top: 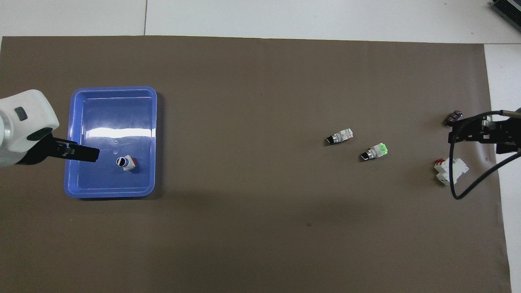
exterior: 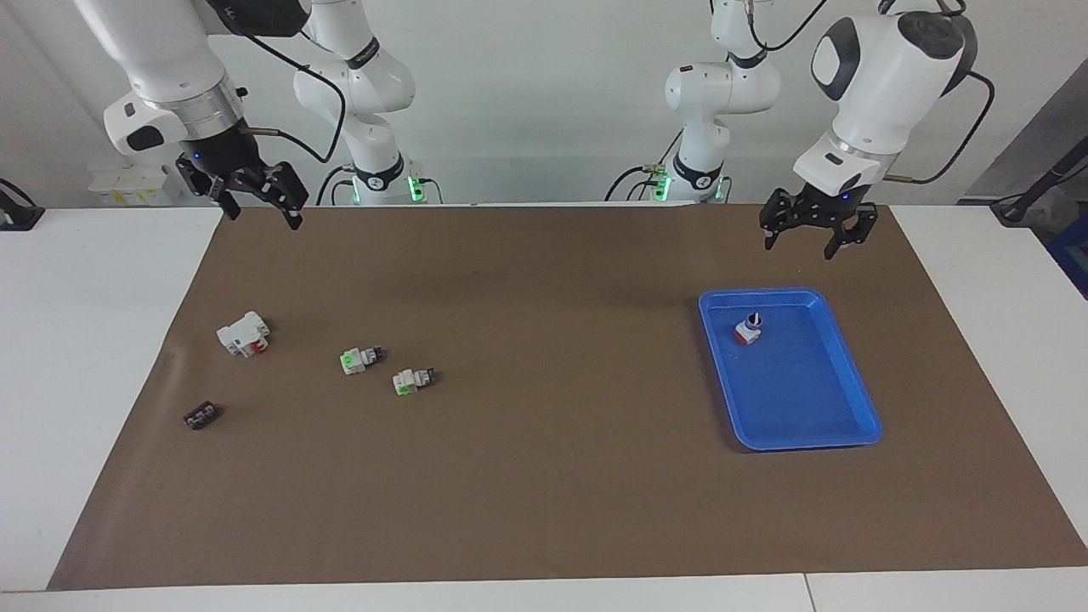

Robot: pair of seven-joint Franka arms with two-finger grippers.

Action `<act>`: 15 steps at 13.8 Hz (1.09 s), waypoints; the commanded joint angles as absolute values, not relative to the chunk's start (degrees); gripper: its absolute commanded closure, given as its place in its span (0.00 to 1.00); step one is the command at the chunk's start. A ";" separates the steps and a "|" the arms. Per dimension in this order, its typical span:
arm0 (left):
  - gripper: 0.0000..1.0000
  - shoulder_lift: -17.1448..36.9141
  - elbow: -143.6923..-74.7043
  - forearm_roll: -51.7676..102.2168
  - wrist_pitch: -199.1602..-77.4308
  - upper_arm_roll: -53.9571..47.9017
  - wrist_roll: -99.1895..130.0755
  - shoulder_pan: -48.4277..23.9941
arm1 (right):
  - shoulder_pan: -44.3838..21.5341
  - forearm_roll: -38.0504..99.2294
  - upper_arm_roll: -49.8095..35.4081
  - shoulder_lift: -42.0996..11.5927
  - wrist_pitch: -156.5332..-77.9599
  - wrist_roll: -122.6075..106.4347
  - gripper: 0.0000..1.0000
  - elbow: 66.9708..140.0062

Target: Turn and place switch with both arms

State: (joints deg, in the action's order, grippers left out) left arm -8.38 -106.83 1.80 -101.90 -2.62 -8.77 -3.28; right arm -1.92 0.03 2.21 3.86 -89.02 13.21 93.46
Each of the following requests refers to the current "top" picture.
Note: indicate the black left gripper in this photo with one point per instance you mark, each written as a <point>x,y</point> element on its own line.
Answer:
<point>40,150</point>

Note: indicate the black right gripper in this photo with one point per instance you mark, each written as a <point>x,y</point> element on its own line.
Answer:
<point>506,132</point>

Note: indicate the selector switch with orange block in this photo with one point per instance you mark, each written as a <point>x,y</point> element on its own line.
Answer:
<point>127,163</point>

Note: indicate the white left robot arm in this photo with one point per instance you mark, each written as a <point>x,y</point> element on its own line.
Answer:
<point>24,122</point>

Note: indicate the white circuit breaker red lever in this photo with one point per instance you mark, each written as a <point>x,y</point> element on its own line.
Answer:
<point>460,169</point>

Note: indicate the blue plastic tray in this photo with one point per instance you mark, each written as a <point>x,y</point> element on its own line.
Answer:
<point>110,118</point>

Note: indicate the grey finned metal device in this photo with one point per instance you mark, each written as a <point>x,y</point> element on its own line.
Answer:
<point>508,11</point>

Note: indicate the brown table mat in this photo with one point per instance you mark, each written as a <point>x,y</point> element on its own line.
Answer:
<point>252,101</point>

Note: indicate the selector switch with green block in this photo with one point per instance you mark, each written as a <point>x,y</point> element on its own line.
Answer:
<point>375,152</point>

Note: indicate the selector switch with white block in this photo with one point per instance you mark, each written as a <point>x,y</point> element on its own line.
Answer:
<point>341,136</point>

